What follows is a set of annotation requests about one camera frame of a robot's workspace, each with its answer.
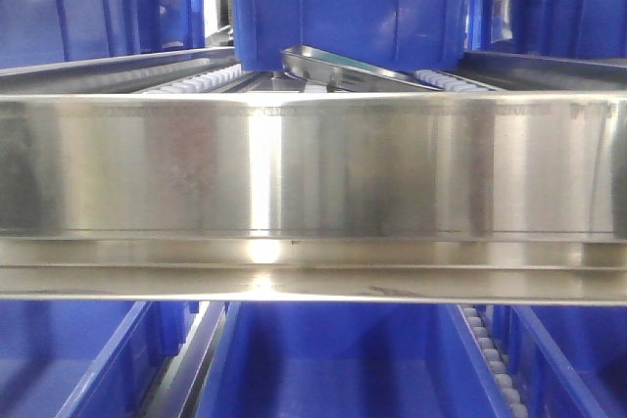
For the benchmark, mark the blue bin below centre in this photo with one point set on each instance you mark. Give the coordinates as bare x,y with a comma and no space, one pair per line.
345,359

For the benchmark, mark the blue bin below right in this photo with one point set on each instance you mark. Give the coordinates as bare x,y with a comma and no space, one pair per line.
565,361

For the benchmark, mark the blue bin centre shelf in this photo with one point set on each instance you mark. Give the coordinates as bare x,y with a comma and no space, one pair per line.
401,35

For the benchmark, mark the grey metal divider rail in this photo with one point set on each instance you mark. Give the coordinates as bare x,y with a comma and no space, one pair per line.
341,72

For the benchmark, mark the blue bin right shelf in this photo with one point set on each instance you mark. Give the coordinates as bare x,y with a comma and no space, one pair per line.
574,29

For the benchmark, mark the blue bin below left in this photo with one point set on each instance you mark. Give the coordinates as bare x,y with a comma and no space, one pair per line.
86,358

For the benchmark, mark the blue bin below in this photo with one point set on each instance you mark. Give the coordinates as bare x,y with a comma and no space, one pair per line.
345,359
565,361
86,358

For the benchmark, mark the blue bin left shelf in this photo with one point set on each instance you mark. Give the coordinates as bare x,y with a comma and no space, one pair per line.
38,32

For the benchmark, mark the steel shelf front rail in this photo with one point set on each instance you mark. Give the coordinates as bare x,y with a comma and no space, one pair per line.
514,197

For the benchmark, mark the blue bin shelf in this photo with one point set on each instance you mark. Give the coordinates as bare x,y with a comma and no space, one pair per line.
401,35
38,32
574,29

